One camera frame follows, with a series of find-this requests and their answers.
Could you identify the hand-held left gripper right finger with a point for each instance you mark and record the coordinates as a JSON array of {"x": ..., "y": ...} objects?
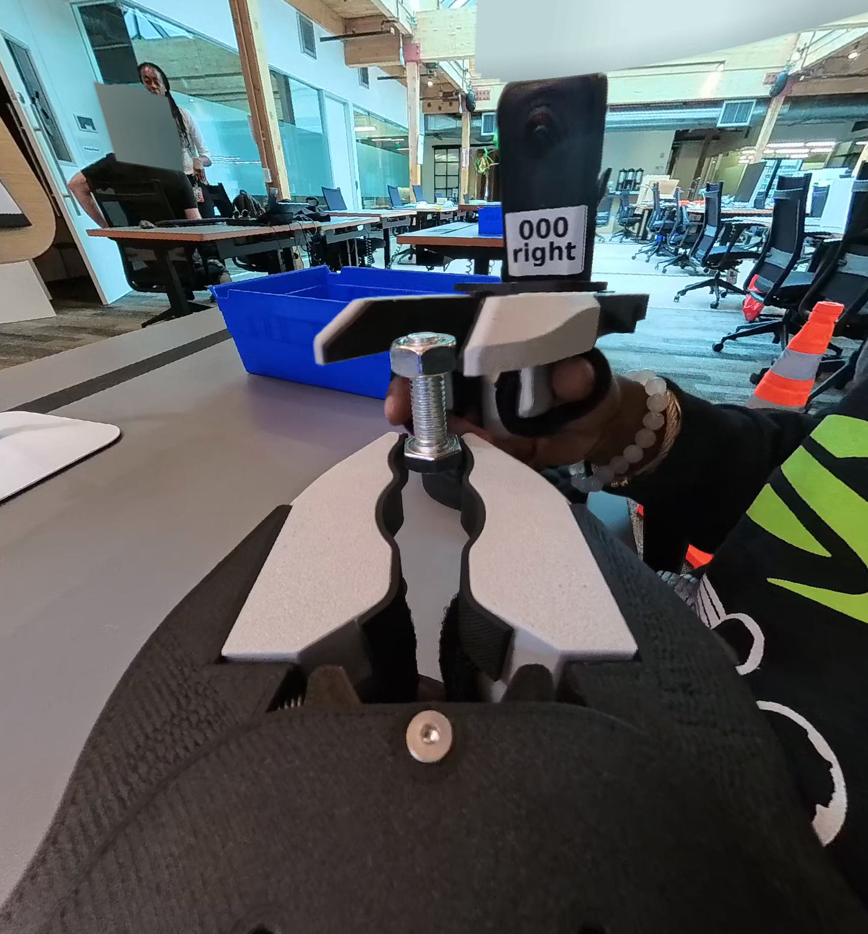
[{"x": 550, "y": 584}]

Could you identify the blue plastic bin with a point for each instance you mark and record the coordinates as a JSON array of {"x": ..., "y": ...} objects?
[{"x": 280, "y": 328}]

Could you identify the black honeycomb cushion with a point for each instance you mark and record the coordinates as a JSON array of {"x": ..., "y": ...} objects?
[{"x": 445, "y": 492}]

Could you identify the black mesh office chair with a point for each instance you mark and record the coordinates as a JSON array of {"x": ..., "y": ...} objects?
[{"x": 142, "y": 226}]

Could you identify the small blue bin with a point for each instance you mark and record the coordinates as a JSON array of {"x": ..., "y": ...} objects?
[{"x": 488, "y": 220}]

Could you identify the black backpack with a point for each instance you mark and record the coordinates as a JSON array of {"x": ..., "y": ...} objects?
[{"x": 248, "y": 206}]

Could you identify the orange traffic cone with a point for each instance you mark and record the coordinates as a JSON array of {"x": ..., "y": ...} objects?
[
  {"x": 696, "y": 556},
  {"x": 798, "y": 365}
]

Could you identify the large steel bolt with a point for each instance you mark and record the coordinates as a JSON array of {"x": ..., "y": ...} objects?
[{"x": 428, "y": 408}]

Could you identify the person's right forearm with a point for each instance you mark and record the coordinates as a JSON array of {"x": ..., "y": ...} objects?
[{"x": 733, "y": 460}]

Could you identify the person's right hand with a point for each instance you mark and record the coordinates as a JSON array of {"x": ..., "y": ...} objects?
[{"x": 587, "y": 438}]

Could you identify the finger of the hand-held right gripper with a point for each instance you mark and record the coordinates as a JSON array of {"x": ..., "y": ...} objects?
[
  {"x": 528, "y": 328},
  {"x": 397, "y": 321}
]

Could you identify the red bag on chair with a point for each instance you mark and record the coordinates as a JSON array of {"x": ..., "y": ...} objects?
[{"x": 753, "y": 306}]

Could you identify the large steel nut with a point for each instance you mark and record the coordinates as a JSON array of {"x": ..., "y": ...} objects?
[{"x": 419, "y": 359}]

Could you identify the row of black office chairs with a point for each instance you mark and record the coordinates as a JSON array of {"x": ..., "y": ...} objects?
[{"x": 784, "y": 241}]

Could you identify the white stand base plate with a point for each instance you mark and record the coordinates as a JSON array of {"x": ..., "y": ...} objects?
[{"x": 54, "y": 452}]

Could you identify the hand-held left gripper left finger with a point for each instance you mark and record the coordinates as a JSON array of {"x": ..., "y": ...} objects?
[{"x": 317, "y": 576}]

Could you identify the black hoodie with green print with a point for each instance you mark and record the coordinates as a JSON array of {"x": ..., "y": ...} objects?
[{"x": 806, "y": 511}]

